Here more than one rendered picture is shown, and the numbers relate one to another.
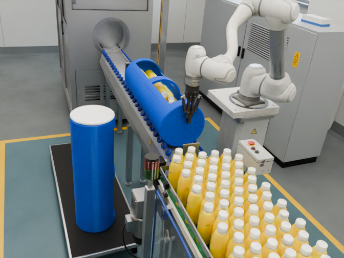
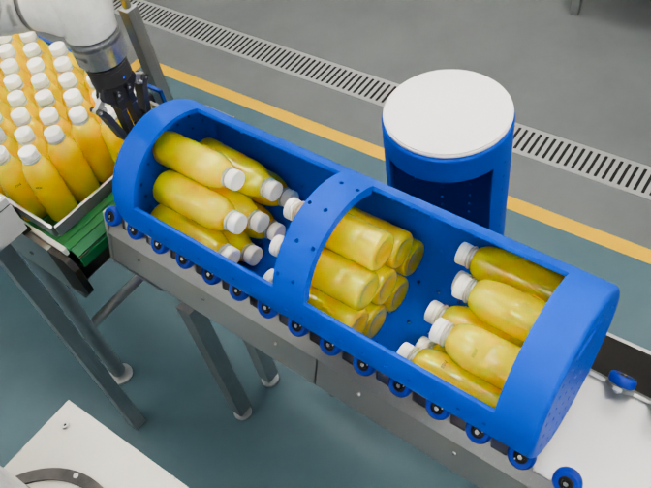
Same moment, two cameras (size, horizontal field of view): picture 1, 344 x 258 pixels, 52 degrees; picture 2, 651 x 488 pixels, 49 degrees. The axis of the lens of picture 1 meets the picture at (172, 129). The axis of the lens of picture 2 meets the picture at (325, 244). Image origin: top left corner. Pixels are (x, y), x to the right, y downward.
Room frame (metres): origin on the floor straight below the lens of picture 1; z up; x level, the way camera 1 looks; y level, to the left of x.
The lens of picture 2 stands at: (2.94, -0.19, 2.07)
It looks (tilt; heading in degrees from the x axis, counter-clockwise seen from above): 51 degrees down; 159
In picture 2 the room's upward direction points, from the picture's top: 12 degrees counter-clockwise
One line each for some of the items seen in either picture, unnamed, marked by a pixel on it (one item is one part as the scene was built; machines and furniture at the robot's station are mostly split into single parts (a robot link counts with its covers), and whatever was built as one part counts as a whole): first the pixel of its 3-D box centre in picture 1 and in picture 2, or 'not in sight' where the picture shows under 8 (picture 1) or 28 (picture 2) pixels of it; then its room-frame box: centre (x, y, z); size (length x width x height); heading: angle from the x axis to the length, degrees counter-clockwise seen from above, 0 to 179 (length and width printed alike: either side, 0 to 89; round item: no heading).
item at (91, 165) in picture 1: (94, 171); (447, 240); (1.99, 0.51, 0.59); 0.28 x 0.28 x 0.88
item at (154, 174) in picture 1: (151, 171); not in sight; (1.22, 0.07, 1.18); 0.06 x 0.06 x 0.05
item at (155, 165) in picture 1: (151, 162); not in sight; (1.22, 0.07, 1.23); 0.06 x 0.06 x 0.04
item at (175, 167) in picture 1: (175, 174); not in sight; (1.48, -0.04, 0.99); 0.07 x 0.07 x 0.19
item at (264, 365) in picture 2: not in sight; (250, 329); (1.74, -0.02, 0.31); 0.06 x 0.06 x 0.63; 23
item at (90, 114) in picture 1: (92, 114); (447, 111); (1.99, 0.51, 1.03); 0.28 x 0.28 x 0.01
